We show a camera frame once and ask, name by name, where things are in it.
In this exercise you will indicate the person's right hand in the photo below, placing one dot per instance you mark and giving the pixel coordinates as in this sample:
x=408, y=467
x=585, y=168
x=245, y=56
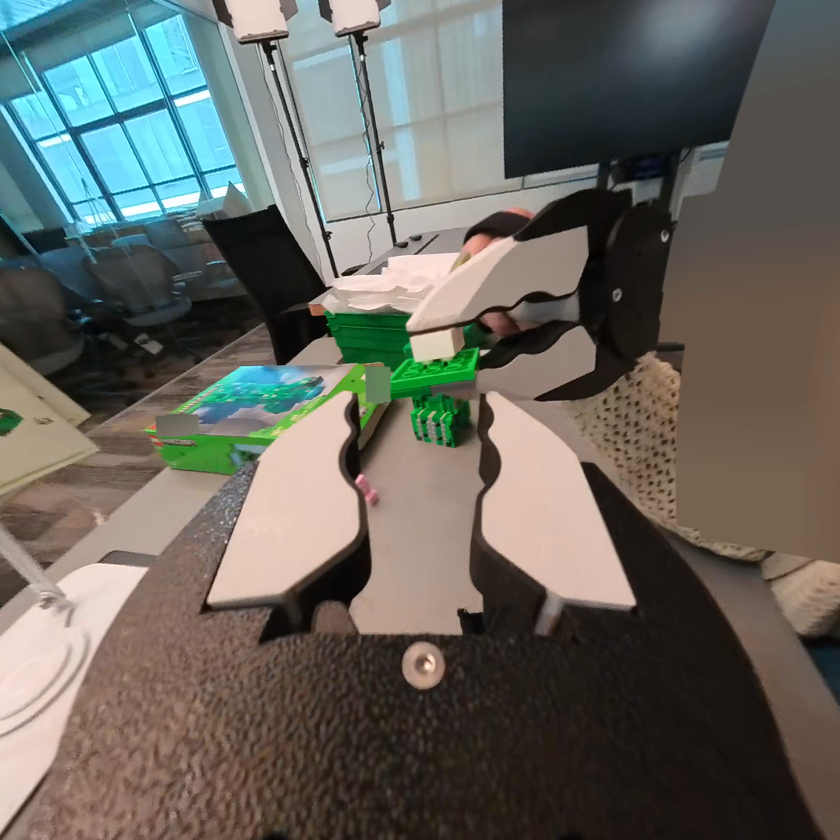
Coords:
x=502, y=321

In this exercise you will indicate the pink lego piece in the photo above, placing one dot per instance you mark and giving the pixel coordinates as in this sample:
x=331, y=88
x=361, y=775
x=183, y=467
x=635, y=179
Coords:
x=367, y=491

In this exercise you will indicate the grey office chair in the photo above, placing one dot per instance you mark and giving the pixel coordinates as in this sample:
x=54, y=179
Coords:
x=144, y=289
x=39, y=315

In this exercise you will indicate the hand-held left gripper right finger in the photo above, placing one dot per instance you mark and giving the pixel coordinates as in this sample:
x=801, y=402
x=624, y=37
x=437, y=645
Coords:
x=551, y=518

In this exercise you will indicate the open instruction book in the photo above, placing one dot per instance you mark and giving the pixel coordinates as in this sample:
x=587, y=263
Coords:
x=33, y=426

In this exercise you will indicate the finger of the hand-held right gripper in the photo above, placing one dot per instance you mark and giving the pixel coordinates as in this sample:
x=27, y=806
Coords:
x=512, y=269
x=558, y=367

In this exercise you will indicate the large black monitor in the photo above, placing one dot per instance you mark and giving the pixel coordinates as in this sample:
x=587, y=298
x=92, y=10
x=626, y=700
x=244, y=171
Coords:
x=623, y=79

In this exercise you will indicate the studio light on stand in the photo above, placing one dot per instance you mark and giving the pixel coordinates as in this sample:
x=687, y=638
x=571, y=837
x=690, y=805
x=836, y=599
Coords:
x=262, y=19
x=354, y=16

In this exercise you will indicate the green bin with papers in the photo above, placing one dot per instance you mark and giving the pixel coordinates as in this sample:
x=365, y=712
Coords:
x=367, y=334

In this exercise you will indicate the white book stand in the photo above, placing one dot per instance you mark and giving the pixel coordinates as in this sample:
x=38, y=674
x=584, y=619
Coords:
x=98, y=584

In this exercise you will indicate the green lego plate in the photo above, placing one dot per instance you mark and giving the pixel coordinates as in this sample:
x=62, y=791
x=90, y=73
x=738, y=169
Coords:
x=453, y=374

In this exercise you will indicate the white lego brick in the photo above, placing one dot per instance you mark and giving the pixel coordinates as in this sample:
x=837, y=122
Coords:
x=433, y=344

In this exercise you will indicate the green lego set box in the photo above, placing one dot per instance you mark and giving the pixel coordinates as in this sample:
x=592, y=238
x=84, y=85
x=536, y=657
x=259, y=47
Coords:
x=262, y=407

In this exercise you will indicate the small green lego assembly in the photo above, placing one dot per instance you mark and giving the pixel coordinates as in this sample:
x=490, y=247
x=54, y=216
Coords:
x=439, y=423

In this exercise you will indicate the cream knit sweater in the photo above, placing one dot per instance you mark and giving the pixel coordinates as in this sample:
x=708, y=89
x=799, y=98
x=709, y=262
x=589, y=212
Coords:
x=630, y=446

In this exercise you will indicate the black office chair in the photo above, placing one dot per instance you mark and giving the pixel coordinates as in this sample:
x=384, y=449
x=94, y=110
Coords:
x=256, y=275

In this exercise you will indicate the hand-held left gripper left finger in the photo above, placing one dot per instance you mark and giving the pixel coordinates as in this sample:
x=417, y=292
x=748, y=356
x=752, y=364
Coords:
x=295, y=518

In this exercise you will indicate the pile of white paper bags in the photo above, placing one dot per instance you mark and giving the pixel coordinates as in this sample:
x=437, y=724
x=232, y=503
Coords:
x=407, y=275

